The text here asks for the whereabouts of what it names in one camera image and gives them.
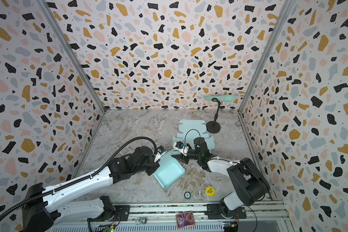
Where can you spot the aluminium corner post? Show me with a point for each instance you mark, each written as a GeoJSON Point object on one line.
{"type": "Point", "coordinates": [51, 20]}
{"type": "Point", "coordinates": [284, 14]}

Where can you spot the mint paper box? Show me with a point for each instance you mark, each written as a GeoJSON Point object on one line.
{"type": "Point", "coordinates": [170, 170]}
{"type": "Point", "coordinates": [190, 130]}

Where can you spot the aluminium left corner post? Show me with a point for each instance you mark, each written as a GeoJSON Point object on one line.
{"type": "Point", "coordinates": [51, 20]}

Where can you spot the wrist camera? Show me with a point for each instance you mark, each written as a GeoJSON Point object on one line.
{"type": "Point", "coordinates": [181, 147]}
{"type": "Point", "coordinates": [160, 152]}

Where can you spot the purple snack packet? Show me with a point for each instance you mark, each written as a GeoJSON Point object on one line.
{"type": "Point", "coordinates": [184, 220]}

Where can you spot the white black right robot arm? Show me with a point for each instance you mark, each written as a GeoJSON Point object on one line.
{"type": "Point", "coordinates": [248, 182]}

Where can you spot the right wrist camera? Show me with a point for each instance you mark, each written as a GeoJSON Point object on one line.
{"type": "Point", "coordinates": [181, 147]}

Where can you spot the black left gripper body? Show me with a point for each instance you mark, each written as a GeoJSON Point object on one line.
{"type": "Point", "coordinates": [151, 166]}

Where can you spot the yellow round sticker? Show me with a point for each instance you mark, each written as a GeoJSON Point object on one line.
{"type": "Point", "coordinates": [210, 191]}

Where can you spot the aluminium right corner post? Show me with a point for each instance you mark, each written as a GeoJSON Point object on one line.
{"type": "Point", "coordinates": [284, 14]}

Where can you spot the black microphone stand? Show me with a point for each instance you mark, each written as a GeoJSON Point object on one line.
{"type": "Point", "coordinates": [213, 126]}

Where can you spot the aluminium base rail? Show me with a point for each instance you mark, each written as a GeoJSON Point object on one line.
{"type": "Point", "coordinates": [103, 216]}

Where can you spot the flat mint paper box blank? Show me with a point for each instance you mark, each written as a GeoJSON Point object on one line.
{"type": "Point", "coordinates": [190, 130]}

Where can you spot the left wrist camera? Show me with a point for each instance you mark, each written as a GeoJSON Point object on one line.
{"type": "Point", "coordinates": [160, 152]}

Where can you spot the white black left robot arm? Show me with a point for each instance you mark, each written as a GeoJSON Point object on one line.
{"type": "Point", "coordinates": [43, 206]}

